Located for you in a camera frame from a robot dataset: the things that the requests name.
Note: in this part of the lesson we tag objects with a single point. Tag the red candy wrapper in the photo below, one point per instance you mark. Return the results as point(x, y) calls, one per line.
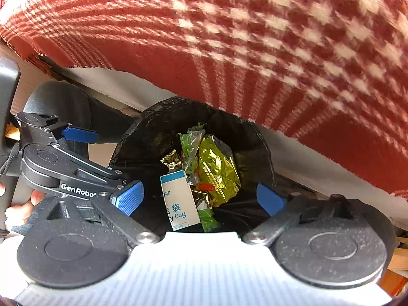
point(205, 186)

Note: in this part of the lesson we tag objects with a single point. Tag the large yellow-green foil bag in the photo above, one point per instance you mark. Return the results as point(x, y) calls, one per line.
point(216, 169)

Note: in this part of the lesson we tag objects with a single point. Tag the wooden slats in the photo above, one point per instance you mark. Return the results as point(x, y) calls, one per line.
point(398, 261)

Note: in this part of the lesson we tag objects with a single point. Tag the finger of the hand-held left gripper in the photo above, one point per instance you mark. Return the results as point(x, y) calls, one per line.
point(98, 173)
point(79, 134)

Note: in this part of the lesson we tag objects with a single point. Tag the black rounded object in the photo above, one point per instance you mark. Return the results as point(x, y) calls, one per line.
point(63, 102)

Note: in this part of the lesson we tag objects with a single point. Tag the red plaid blanket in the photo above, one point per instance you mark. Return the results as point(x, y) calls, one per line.
point(255, 38)

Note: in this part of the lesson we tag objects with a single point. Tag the bin with black liner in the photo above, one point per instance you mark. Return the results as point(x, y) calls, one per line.
point(149, 134)

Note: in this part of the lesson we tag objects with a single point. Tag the green transparent plastic wrapper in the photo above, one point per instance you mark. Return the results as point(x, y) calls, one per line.
point(189, 143)

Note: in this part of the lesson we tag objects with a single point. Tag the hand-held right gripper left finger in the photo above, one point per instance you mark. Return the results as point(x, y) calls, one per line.
point(129, 197)

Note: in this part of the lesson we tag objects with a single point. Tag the small gold foil wrapper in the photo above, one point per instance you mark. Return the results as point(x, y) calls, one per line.
point(170, 159)
point(202, 199)

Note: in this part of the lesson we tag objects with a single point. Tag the person's left hand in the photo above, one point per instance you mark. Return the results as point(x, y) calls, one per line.
point(19, 208)

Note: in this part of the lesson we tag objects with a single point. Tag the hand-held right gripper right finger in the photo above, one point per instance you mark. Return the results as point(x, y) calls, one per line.
point(269, 197)

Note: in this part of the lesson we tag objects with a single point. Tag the white paper bag blue print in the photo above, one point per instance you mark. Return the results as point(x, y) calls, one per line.
point(178, 200)

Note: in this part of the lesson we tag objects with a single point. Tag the green and silver wrapper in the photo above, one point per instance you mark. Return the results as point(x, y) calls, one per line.
point(208, 221)

